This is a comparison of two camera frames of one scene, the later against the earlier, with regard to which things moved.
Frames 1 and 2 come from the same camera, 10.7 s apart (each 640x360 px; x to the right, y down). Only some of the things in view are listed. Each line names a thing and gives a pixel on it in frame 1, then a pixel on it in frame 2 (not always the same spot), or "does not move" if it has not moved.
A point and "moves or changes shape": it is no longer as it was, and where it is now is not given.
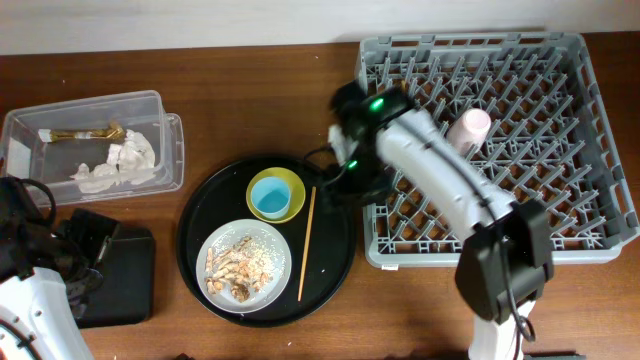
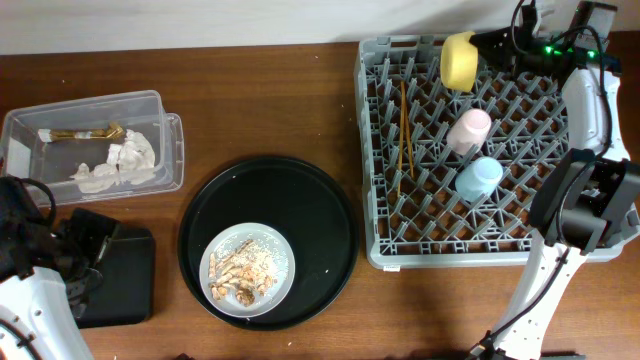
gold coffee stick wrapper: x=115 y=132 does not move
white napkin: x=132 y=161 does not move
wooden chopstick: x=307 y=242 moves or changes shape
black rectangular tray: x=125 y=293 does not move
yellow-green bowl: x=297 y=193 -> x=459 y=61
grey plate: x=243 y=265 does not move
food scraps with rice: x=242 y=267 does not move
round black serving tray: x=320 y=239 does not move
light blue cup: x=271 y=196 moves or changes shape
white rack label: x=389 y=267 does not move
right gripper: x=347 y=182 -> x=497 y=56
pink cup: x=468 y=131 does not move
